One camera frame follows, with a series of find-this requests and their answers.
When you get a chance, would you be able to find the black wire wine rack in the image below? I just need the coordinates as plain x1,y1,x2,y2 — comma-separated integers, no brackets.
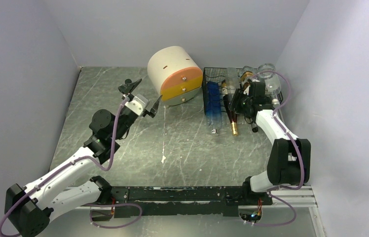
202,66,284,114

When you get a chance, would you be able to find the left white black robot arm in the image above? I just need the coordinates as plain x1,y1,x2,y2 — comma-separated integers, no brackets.
0,79,159,237

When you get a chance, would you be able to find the blue plastic bottle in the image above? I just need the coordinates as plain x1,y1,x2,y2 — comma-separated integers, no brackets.
205,81,222,135

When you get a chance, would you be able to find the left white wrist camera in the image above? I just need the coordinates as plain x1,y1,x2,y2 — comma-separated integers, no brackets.
125,94,149,116

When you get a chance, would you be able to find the aluminium rail frame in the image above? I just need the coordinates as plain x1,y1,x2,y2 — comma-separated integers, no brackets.
24,166,327,237

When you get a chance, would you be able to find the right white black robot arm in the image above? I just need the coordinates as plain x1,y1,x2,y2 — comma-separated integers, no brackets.
230,81,311,204

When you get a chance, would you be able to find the large clear glass bottle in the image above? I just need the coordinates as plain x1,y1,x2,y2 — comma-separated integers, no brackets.
257,63,281,108

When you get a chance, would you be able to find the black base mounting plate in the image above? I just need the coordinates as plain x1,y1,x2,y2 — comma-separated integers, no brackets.
95,184,273,218

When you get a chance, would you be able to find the dark wine bottle gold foil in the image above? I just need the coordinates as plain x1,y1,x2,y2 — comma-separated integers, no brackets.
221,80,238,136

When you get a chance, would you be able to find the cream round drawer cabinet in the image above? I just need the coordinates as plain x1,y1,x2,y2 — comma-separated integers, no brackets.
147,46,203,106

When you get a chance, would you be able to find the dark bottle black cap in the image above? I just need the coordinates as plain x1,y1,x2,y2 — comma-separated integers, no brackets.
248,117,258,133

